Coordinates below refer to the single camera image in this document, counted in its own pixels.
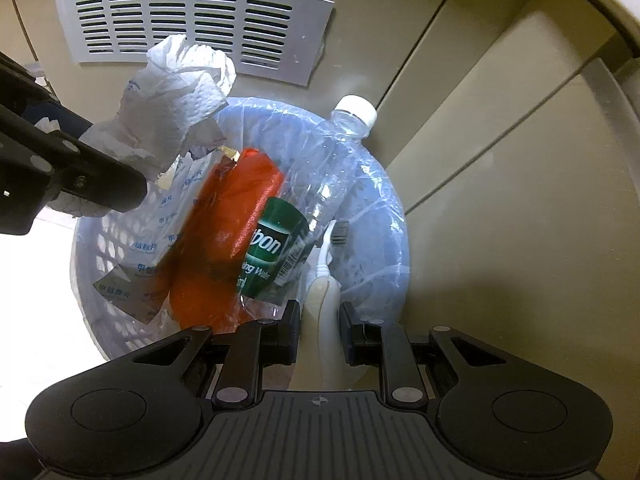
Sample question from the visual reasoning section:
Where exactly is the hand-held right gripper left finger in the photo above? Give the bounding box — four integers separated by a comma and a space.
131, 300, 303, 407

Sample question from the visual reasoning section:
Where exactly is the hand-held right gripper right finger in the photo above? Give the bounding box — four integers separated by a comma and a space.
339, 301, 509, 408

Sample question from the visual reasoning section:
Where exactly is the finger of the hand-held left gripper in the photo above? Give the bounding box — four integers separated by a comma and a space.
0, 52, 97, 137
29, 131, 149, 217

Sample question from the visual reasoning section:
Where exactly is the white toothbrush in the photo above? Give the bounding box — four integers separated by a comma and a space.
304, 218, 352, 392

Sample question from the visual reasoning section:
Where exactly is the silver foil pack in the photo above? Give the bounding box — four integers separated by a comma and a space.
126, 151, 212, 282

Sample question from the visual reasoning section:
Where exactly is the white plastic trash bin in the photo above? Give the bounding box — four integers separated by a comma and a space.
69, 94, 414, 392

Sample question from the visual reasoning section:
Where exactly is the white paper towel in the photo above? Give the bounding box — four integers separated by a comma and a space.
76, 33, 238, 219

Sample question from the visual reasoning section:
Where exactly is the silver blister sheet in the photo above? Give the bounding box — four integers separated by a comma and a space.
91, 269, 172, 326

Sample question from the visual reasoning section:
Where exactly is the orange plastic bag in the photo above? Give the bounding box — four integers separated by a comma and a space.
166, 146, 287, 334

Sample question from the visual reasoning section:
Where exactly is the clear plastic bottle green label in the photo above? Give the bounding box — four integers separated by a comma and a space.
239, 94, 378, 312

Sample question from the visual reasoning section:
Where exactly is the white mesh trash bin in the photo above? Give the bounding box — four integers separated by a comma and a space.
74, 94, 414, 362

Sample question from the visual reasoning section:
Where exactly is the grey cabinet vent grille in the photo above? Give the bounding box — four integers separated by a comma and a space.
54, 0, 336, 87

